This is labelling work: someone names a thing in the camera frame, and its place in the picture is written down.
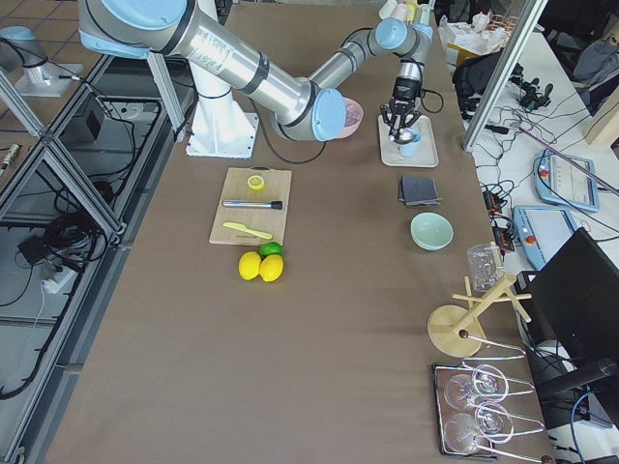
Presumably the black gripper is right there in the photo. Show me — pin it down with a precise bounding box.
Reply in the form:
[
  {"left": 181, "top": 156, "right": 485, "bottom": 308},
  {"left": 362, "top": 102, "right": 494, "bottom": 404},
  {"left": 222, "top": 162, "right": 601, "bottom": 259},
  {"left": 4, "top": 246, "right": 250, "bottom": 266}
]
[{"left": 380, "top": 76, "right": 422, "bottom": 141}]

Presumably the pink bowl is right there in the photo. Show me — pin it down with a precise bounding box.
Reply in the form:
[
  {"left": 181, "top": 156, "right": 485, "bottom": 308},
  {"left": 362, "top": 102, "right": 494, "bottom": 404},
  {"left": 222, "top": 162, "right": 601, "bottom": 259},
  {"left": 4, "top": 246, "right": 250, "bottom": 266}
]
[{"left": 338, "top": 98, "right": 364, "bottom": 139}]

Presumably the stainless steel ice scoop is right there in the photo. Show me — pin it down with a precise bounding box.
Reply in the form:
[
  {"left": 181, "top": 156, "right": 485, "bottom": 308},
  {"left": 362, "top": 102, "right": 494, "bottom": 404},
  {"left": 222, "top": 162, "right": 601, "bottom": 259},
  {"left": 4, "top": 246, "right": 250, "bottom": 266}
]
[{"left": 395, "top": 128, "right": 421, "bottom": 145}]

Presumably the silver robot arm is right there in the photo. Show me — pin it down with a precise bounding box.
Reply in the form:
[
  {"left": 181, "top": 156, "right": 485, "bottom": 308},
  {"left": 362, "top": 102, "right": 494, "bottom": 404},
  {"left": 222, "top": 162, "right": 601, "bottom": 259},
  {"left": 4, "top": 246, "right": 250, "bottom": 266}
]
[{"left": 78, "top": 1, "right": 433, "bottom": 142}]

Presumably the light blue plastic cup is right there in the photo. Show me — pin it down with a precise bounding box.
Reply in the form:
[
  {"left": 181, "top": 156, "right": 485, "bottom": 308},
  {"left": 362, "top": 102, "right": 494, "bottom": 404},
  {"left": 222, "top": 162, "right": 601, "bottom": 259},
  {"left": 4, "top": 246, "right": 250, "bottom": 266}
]
[{"left": 398, "top": 132, "right": 422, "bottom": 158}]

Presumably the cream rabbit print tray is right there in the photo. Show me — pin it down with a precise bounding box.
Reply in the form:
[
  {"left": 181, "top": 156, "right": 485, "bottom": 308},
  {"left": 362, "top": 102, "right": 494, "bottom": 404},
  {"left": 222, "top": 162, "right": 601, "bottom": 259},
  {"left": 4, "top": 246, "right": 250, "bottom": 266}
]
[{"left": 377, "top": 115, "right": 439, "bottom": 168}]

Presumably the folded grey cloth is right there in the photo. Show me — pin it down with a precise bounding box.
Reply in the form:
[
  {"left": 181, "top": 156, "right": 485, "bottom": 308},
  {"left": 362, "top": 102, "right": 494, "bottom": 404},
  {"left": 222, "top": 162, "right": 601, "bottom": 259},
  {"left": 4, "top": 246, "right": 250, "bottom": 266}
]
[{"left": 398, "top": 175, "right": 441, "bottom": 207}]

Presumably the pale green bowl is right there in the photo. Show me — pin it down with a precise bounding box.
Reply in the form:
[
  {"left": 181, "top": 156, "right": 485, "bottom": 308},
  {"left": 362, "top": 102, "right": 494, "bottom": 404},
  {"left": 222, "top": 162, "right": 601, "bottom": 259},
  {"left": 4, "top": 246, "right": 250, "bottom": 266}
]
[{"left": 410, "top": 213, "right": 455, "bottom": 251}]

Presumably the steel muddler black tip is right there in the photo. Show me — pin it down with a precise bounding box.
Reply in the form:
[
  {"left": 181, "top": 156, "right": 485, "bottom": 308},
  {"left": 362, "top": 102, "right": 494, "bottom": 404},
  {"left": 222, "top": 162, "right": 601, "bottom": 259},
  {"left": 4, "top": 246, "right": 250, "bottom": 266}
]
[{"left": 221, "top": 200, "right": 283, "bottom": 210}]

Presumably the halved lemon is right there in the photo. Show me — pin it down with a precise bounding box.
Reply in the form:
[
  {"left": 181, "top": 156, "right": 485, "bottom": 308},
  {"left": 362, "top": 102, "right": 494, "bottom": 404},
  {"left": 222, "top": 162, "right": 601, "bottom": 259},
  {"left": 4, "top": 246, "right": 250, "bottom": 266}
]
[{"left": 247, "top": 174, "right": 266, "bottom": 191}]

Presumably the clear glass on stand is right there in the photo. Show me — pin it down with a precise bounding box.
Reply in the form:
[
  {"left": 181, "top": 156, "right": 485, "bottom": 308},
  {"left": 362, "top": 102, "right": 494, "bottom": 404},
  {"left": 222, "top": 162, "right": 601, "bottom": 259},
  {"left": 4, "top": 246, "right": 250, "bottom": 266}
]
[{"left": 467, "top": 243, "right": 502, "bottom": 292}]

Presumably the bamboo cutting board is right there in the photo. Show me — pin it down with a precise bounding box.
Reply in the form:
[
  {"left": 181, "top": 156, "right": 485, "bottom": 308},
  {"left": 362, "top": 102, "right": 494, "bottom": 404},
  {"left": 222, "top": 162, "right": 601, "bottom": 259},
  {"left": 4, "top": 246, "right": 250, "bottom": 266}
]
[{"left": 209, "top": 167, "right": 292, "bottom": 246}]

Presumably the lower blue teach pendant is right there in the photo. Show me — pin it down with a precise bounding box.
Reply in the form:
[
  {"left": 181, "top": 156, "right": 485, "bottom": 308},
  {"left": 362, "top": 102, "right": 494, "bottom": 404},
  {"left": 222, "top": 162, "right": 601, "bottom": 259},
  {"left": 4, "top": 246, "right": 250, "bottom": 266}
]
[{"left": 512, "top": 205, "right": 577, "bottom": 270}]

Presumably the blue teach pendant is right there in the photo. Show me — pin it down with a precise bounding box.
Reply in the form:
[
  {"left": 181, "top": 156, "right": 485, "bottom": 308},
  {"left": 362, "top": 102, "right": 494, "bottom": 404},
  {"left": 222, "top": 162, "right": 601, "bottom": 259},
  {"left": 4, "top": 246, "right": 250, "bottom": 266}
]
[
  {"left": 533, "top": 149, "right": 601, "bottom": 212},
  {"left": 512, "top": 205, "right": 577, "bottom": 270}
]

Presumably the upper blue teach pendant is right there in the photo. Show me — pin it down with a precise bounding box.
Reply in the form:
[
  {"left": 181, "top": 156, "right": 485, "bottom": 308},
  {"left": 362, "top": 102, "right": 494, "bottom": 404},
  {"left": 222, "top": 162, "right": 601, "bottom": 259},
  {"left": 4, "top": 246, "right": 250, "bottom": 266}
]
[{"left": 533, "top": 149, "right": 601, "bottom": 212}]

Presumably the yellow plastic knife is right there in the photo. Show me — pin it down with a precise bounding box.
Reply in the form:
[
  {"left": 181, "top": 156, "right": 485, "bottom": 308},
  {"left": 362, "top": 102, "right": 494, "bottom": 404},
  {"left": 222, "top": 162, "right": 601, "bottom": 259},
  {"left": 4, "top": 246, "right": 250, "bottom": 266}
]
[{"left": 222, "top": 221, "right": 274, "bottom": 240}]

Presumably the green lime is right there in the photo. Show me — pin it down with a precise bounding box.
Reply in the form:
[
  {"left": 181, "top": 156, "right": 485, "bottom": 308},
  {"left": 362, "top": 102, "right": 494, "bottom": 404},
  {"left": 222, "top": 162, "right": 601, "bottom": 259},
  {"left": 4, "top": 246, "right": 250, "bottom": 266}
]
[{"left": 258, "top": 242, "right": 283, "bottom": 257}]

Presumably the upper yellow lemon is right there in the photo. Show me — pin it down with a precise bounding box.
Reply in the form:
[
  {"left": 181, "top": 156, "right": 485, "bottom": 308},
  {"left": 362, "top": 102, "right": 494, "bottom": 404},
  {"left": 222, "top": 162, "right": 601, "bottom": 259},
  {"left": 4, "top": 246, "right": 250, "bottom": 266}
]
[{"left": 259, "top": 254, "right": 284, "bottom": 282}]

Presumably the yellow lemon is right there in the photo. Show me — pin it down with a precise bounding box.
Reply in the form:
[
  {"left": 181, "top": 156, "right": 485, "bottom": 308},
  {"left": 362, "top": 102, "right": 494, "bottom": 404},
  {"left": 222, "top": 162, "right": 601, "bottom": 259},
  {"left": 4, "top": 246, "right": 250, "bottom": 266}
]
[
  {"left": 238, "top": 251, "right": 262, "bottom": 280},
  {"left": 259, "top": 254, "right": 284, "bottom": 282}
]

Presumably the lower yellow lemon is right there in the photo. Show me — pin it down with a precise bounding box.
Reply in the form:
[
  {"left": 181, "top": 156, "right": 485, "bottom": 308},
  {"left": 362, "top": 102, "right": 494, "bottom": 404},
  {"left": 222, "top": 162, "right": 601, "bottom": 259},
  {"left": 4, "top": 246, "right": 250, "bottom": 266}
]
[{"left": 238, "top": 251, "right": 262, "bottom": 280}]

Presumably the wooden mug tree stand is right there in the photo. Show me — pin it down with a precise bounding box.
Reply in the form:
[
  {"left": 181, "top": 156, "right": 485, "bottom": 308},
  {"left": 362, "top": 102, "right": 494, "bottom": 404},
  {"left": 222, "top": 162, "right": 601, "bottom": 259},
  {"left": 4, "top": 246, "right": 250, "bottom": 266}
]
[{"left": 427, "top": 267, "right": 531, "bottom": 359}]

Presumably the black monitor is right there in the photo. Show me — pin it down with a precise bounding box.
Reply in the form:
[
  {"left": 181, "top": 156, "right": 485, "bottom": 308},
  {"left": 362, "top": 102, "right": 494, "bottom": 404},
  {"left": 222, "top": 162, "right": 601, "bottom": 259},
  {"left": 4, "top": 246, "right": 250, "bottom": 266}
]
[{"left": 527, "top": 228, "right": 618, "bottom": 423}]

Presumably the upper hanging wine glass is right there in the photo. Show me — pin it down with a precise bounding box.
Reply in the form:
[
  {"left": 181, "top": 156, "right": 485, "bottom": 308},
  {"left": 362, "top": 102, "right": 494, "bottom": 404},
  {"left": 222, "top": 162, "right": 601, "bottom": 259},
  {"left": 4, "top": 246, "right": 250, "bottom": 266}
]
[{"left": 444, "top": 364, "right": 509, "bottom": 411}]

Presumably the hanging wine glass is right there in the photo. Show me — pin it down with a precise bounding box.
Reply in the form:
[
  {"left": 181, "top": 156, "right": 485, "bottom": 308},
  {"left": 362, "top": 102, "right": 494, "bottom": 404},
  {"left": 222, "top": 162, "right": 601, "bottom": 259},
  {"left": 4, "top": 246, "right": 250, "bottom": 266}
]
[
  {"left": 444, "top": 364, "right": 509, "bottom": 411},
  {"left": 443, "top": 402, "right": 515, "bottom": 455}
]

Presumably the black framed glass tray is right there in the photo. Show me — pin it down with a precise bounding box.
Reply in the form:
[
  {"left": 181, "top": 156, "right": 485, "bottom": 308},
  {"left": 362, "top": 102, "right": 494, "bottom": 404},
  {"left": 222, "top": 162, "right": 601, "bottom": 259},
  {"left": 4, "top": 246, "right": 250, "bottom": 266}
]
[{"left": 431, "top": 363, "right": 498, "bottom": 462}]

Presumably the lower hanging wine glass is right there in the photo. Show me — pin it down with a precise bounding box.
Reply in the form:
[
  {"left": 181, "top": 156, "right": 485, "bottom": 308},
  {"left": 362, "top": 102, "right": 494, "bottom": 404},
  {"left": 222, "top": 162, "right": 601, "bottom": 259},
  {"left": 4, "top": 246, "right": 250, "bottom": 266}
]
[{"left": 443, "top": 402, "right": 515, "bottom": 455}]

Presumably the white wire cup rack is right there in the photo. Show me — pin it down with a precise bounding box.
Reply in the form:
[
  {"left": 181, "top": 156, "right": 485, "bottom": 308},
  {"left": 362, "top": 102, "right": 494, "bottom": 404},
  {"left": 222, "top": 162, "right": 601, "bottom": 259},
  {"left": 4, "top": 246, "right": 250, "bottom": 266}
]
[{"left": 378, "top": 0, "right": 433, "bottom": 25}]

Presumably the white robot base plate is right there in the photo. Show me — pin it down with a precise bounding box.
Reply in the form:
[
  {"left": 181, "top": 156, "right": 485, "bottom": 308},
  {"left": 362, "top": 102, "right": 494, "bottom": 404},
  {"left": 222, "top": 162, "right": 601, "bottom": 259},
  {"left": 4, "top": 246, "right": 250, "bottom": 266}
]
[{"left": 186, "top": 111, "right": 259, "bottom": 160}]

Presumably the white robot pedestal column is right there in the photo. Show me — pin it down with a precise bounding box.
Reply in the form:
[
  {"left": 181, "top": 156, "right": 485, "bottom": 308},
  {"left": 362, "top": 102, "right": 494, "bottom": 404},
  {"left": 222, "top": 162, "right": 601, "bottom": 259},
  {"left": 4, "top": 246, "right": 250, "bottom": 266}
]
[{"left": 190, "top": 62, "right": 231, "bottom": 126}]

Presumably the chrome wire glass holder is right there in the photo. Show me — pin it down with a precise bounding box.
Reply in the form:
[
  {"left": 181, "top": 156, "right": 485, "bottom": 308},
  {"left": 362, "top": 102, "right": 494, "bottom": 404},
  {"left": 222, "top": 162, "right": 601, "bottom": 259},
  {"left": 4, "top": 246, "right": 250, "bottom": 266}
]
[{"left": 443, "top": 357, "right": 552, "bottom": 463}]

